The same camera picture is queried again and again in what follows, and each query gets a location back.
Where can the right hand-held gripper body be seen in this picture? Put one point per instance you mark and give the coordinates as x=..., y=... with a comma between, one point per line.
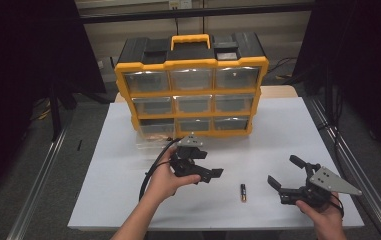
x=329, y=181

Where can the black horizontal bar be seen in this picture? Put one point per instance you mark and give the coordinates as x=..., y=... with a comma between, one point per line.
x=244, y=11

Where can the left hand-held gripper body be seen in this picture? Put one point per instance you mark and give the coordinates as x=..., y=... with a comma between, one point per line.
x=186, y=160

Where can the white wall socket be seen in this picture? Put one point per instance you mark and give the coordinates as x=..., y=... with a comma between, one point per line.
x=180, y=4

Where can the black and copper battery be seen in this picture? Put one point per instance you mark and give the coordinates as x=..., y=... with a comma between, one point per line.
x=243, y=193

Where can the person's right hand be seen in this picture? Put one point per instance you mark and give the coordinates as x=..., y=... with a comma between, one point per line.
x=326, y=216

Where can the clear plastic pulled-out drawer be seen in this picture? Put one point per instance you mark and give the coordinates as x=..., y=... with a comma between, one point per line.
x=151, y=142

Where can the black curtain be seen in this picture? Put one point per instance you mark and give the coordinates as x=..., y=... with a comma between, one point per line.
x=18, y=66
x=361, y=66

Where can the metal floor rail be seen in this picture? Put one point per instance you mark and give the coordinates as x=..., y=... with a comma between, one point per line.
x=354, y=166
x=38, y=186

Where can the yellow and black drawer cabinet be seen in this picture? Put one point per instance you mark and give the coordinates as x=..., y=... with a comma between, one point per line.
x=191, y=53

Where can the small black floor piece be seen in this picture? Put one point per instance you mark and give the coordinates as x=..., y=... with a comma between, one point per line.
x=79, y=145

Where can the heap of copper batteries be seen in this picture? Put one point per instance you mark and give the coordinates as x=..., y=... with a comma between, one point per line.
x=156, y=137

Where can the grid of clear cabinet drawers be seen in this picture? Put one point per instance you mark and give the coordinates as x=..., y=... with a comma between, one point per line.
x=191, y=80

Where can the black metal stand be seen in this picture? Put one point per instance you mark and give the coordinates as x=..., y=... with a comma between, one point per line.
x=55, y=113

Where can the person's left hand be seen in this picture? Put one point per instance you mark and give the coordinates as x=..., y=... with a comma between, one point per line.
x=168, y=183

